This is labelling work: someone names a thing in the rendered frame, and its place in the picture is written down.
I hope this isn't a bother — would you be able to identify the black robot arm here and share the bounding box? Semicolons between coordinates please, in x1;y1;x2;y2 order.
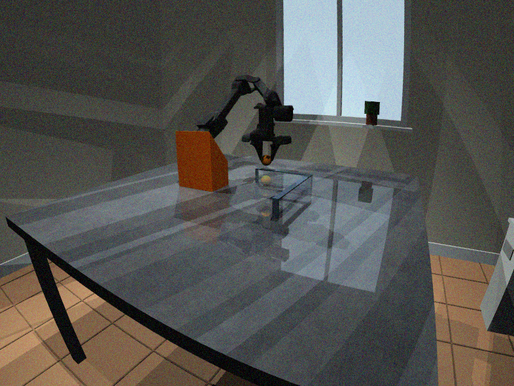
197;75;294;142

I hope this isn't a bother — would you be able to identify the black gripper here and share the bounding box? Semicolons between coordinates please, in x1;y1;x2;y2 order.
242;121;292;161

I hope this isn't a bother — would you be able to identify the clear low glass wall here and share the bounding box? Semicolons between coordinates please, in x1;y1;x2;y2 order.
256;169;313;217

